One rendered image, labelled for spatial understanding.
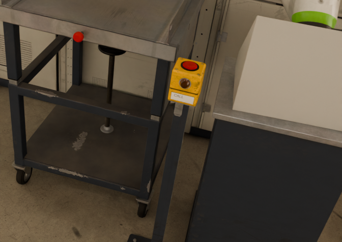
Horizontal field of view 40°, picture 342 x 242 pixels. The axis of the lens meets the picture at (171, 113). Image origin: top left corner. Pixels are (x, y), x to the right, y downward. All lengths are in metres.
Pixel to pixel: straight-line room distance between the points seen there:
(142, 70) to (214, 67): 0.37
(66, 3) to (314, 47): 0.84
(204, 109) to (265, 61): 1.09
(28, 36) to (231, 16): 1.03
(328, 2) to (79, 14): 0.77
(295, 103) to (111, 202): 1.01
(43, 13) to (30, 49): 0.95
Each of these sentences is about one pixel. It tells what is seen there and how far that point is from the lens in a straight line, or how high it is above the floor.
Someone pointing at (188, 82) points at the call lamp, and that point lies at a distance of 1.22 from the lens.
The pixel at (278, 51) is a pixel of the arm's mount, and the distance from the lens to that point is 1.29.
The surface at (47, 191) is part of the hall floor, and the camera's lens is 2.11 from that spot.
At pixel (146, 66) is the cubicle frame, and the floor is 0.34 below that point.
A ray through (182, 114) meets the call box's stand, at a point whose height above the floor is 0.75.
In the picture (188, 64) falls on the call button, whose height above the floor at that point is 0.91.
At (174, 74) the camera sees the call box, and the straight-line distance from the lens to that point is 1.22.
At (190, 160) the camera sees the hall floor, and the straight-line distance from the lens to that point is 2.31.
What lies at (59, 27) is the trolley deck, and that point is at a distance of 1.56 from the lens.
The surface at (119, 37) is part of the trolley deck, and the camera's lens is 1.49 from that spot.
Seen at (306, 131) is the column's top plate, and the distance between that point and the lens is 1.39.
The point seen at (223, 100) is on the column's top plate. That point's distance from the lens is 1.41.
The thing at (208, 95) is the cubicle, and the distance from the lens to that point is 2.30.
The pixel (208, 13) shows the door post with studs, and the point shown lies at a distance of 2.13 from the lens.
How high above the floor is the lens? 1.52
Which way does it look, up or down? 36 degrees down
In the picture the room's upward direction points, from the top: 10 degrees clockwise
